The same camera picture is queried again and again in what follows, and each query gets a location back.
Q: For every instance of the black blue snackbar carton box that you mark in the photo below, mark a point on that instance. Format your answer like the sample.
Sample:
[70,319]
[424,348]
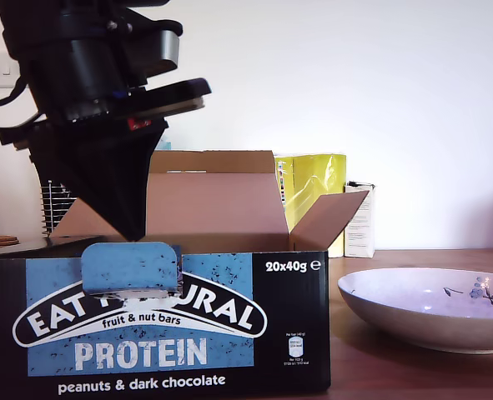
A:
[146,333]

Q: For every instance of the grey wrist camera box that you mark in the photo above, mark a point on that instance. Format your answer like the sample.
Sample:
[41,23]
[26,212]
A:
[169,46]

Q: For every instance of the yellow wrapped packet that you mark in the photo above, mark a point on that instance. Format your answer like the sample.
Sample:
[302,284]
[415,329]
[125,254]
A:
[317,175]

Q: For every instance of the white floral bowl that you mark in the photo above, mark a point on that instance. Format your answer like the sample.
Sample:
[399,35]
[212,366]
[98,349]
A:
[417,325]

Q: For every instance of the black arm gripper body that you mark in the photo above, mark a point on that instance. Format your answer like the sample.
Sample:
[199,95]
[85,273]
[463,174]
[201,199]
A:
[92,79]

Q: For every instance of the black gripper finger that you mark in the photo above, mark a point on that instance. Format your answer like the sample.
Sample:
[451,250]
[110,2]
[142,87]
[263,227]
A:
[137,166]
[83,175]

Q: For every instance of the white printed carton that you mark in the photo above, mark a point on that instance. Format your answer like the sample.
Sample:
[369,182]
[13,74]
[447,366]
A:
[363,233]

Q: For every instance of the teal tissue box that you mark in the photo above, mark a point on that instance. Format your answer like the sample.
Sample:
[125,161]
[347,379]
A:
[164,146]

